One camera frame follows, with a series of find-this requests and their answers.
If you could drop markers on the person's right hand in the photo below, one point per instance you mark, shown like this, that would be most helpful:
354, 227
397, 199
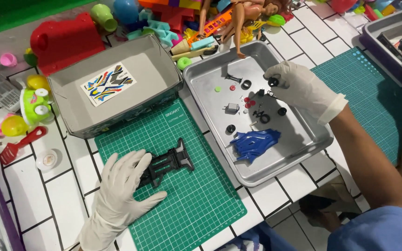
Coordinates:
305, 89

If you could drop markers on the person's left hand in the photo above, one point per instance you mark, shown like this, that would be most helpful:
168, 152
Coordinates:
117, 195

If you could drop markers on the black toy car wheel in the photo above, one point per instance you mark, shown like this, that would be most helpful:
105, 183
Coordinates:
273, 82

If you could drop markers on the black toy car chassis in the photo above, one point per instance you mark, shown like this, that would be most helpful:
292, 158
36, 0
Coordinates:
171, 160

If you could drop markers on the black rubber tyre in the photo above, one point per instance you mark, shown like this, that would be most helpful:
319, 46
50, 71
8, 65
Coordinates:
246, 86
265, 121
282, 111
231, 128

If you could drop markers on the small black plastic part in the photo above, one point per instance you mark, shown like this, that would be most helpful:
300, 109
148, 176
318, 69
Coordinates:
261, 92

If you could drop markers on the small black clip part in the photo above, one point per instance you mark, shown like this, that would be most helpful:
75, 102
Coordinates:
256, 113

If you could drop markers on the green cutting mat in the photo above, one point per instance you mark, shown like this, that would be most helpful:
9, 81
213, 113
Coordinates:
361, 90
194, 195

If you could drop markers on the metal baking tray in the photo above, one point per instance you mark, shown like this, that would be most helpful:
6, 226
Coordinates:
291, 150

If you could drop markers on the black plastic axle part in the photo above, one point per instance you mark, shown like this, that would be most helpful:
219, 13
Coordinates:
233, 77

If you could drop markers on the blue toy car body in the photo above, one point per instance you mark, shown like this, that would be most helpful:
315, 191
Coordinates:
255, 143

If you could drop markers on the small silver motor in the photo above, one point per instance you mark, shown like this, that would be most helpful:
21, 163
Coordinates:
232, 108

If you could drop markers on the white round lid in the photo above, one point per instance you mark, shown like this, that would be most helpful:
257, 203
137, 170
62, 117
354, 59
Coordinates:
46, 160

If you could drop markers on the small green gear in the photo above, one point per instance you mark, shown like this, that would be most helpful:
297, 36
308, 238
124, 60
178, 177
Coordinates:
217, 89

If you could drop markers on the heap of small toys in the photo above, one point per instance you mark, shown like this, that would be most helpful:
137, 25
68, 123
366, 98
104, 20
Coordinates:
358, 7

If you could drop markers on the grey tray with purple rim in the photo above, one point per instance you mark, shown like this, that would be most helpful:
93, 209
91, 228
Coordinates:
396, 28

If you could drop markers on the heap of colourful toys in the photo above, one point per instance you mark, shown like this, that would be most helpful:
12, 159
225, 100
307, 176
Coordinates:
222, 17

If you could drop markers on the colourful sticker sheet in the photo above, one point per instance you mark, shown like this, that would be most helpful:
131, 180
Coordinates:
107, 84

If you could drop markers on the red toy spatula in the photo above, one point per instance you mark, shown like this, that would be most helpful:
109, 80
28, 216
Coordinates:
12, 150

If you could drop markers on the beige toy knife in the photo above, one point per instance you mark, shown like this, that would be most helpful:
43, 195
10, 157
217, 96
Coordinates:
190, 54

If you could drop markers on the green alien toy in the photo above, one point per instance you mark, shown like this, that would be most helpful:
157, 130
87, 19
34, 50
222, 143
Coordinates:
35, 106

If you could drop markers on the yellow and pink toy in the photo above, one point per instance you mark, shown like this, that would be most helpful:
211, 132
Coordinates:
14, 126

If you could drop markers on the toy ice cream cone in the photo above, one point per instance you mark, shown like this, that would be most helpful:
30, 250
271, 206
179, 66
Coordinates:
180, 47

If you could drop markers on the grey cardboard box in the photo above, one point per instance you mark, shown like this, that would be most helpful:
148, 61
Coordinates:
152, 62

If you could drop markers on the yellow toy ball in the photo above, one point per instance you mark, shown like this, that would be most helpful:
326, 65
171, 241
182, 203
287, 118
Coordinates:
37, 82

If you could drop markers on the red plastic toy can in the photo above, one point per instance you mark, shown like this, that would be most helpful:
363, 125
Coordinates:
68, 43

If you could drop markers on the person's blue clothing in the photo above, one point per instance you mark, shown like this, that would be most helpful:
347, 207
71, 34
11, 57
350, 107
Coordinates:
379, 232

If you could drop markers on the small pink toy cup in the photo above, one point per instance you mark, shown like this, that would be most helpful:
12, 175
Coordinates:
8, 60

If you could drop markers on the green toy cup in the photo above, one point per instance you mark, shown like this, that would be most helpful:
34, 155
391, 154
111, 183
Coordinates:
103, 16

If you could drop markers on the blue toy egg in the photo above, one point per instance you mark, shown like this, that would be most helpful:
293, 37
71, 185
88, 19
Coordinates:
126, 10

